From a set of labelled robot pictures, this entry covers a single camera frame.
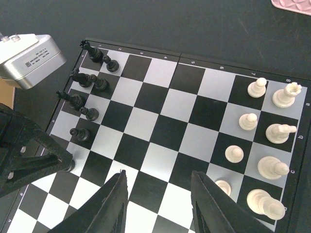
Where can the white bishop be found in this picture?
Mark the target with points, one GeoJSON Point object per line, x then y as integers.
{"type": "Point", "coordinates": [272, 168]}

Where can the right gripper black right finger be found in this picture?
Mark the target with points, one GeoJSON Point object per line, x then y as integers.
{"type": "Point", "coordinates": [215, 212]}

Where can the black white chessboard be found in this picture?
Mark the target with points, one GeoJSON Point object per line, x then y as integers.
{"type": "Point", "coordinates": [162, 116]}

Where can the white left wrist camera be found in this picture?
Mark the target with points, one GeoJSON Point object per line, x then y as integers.
{"type": "Point", "coordinates": [27, 59]}

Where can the pink patterned tray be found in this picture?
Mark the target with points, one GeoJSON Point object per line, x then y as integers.
{"type": "Point", "coordinates": [297, 6]}

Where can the black bishop piece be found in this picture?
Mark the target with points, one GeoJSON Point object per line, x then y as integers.
{"type": "Point", "coordinates": [75, 101]}

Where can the black pawn on board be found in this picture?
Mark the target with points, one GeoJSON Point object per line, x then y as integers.
{"type": "Point", "coordinates": [111, 65]}

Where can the black chess piece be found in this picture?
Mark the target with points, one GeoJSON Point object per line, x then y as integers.
{"type": "Point", "coordinates": [84, 80]}

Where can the black rook piece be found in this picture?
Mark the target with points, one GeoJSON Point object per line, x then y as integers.
{"type": "Point", "coordinates": [95, 54]}

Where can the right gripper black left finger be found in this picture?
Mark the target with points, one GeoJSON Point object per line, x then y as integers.
{"type": "Point", "coordinates": [104, 212]}

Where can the yellow bear tin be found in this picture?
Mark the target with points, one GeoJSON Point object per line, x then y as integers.
{"type": "Point", "coordinates": [7, 94]}

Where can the white pawn far row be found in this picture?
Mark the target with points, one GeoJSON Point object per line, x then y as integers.
{"type": "Point", "coordinates": [258, 88]}

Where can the white rook far corner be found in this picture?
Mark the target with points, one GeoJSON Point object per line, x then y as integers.
{"type": "Point", "coordinates": [285, 97]}

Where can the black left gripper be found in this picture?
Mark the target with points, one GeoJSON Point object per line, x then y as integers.
{"type": "Point", "coordinates": [17, 169]}

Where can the white knight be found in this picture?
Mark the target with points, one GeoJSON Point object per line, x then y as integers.
{"type": "Point", "coordinates": [279, 133]}

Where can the white queen piece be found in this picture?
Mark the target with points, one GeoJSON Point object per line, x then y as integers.
{"type": "Point", "coordinates": [260, 202]}

